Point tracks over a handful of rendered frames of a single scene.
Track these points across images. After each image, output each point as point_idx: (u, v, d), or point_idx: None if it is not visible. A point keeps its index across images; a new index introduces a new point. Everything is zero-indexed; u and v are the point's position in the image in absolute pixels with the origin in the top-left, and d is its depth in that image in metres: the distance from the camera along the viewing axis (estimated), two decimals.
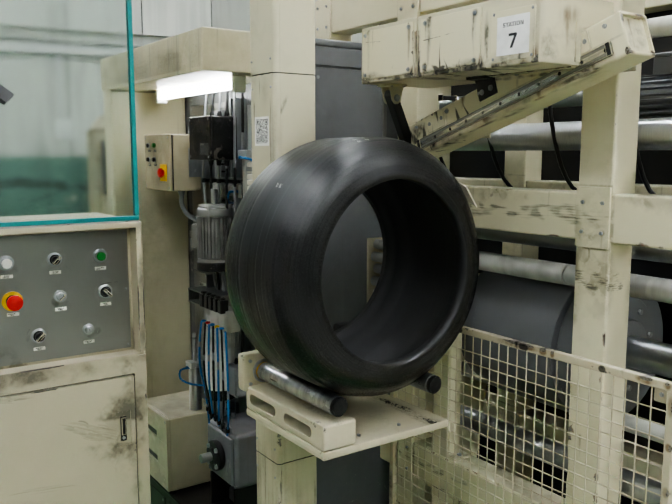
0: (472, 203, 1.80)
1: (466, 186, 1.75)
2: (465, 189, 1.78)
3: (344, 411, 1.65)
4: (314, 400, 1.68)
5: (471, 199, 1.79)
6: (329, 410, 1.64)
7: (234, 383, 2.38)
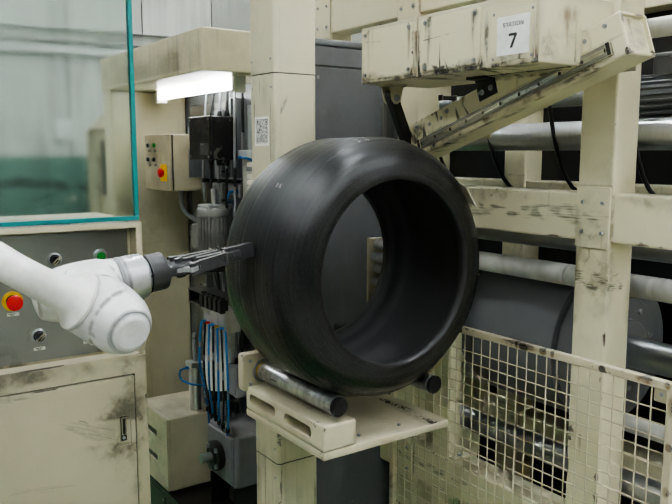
0: (472, 203, 1.80)
1: (466, 186, 1.75)
2: (465, 189, 1.78)
3: (344, 411, 1.65)
4: (314, 400, 1.68)
5: (471, 199, 1.79)
6: (329, 410, 1.64)
7: (234, 383, 2.38)
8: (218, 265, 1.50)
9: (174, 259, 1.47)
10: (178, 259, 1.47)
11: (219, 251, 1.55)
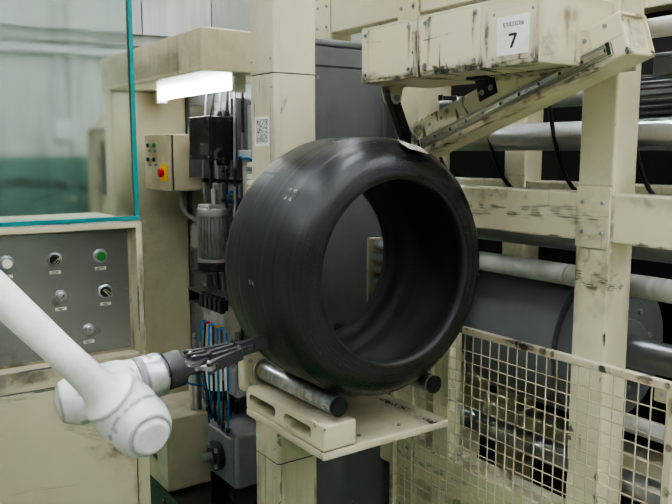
0: (422, 149, 1.69)
1: (408, 147, 1.64)
2: (408, 144, 1.67)
3: (334, 405, 1.63)
4: None
5: (419, 148, 1.68)
6: (343, 398, 1.66)
7: (234, 383, 2.38)
8: (234, 361, 1.54)
9: (191, 357, 1.52)
10: (195, 357, 1.52)
11: (234, 345, 1.60)
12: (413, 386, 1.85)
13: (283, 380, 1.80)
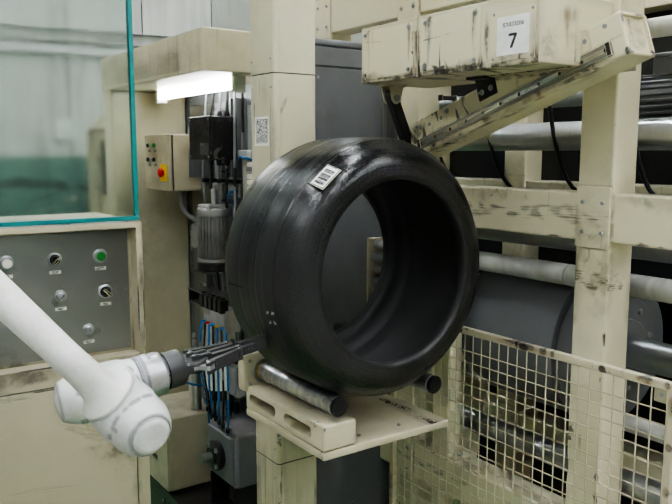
0: (332, 167, 1.55)
1: (322, 189, 1.52)
2: (319, 179, 1.54)
3: (339, 414, 1.64)
4: (318, 391, 1.69)
5: (330, 172, 1.55)
6: (330, 401, 1.64)
7: (234, 383, 2.38)
8: (233, 361, 1.54)
9: (191, 356, 1.52)
10: (195, 356, 1.52)
11: (234, 344, 1.60)
12: (416, 387, 1.85)
13: None
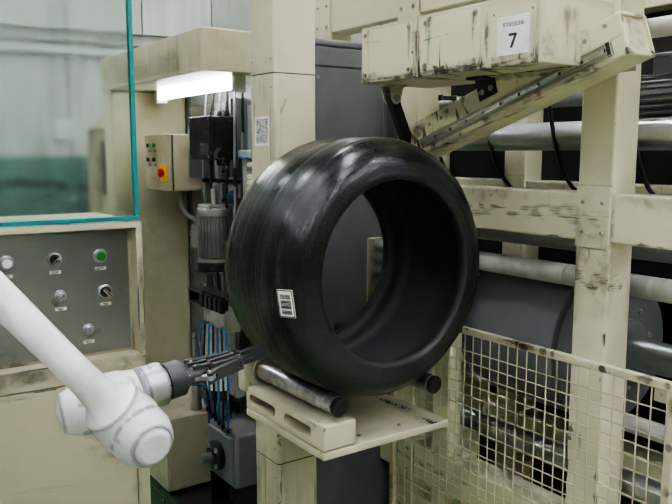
0: (283, 290, 1.52)
1: (295, 318, 1.52)
2: (284, 309, 1.53)
3: (340, 400, 1.64)
4: None
5: (286, 297, 1.52)
6: (344, 408, 1.66)
7: (234, 383, 2.38)
8: (234, 371, 1.55)
9: (192, 366, 1.52)
10: (196, 366, 1.52)
11: (235, 354, 1.60)
12: (411, 383, 1.84)
13: (291, 374, 1.81)
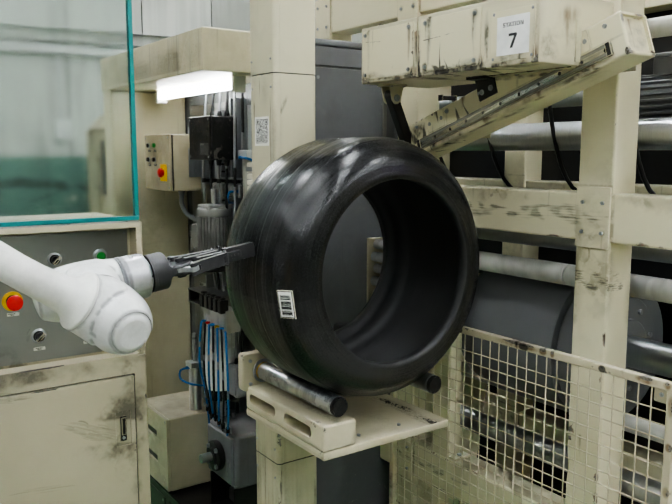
0: (283, 291, 1.52)
1: (295, 319, 1.52)
2: (284, 310, 1.53)
3: (341, 400, 1.64)
4: None
5: (286, 298, 1.52)
6: (344, 409, 1.66)
7: (234, 383, 2.38)
8: (219, 265, 1.50)
9: (175, 259, 1.47)
10: (179, 259, 1.47)
11: (220, 251, 1.55)
12: None
13: (292, 374, 1.81)
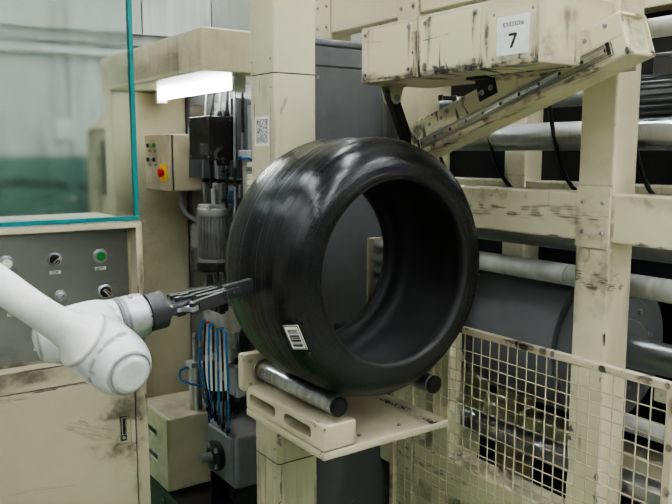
0: (289, 326, 1.54)
1: (307, 349, 1.54)
2: (295, 342, 1.55)
3: (336, 413, 1.63)
4: (323, 389, 1.69)
5: (293, 332, 1.54)
6: (334, 397, 1.64)
7: (234, 383, 2.38)
8: (218, 303, 1.51)
9: (174, 298, 1.48)
10: (178, 298, 1.48)
11: (219, 288, 1.56)
12: None
13: (284, 390, 1.80)
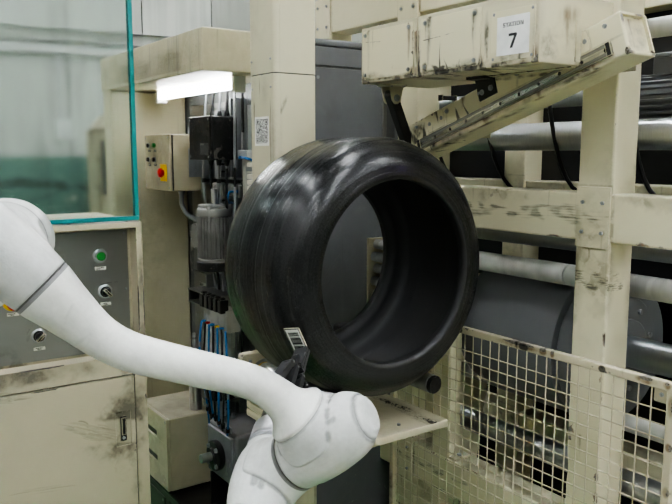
0: (290, 329, 1.54)
1: None
2: (296, 345, 1.55)
3: None
4: (326, 389, 1.70)
5: (295, 334, 1.54)
6: None
7: None
8: (287, 364, 1.44)
9: None
10: None
11: None
12: None
13: None
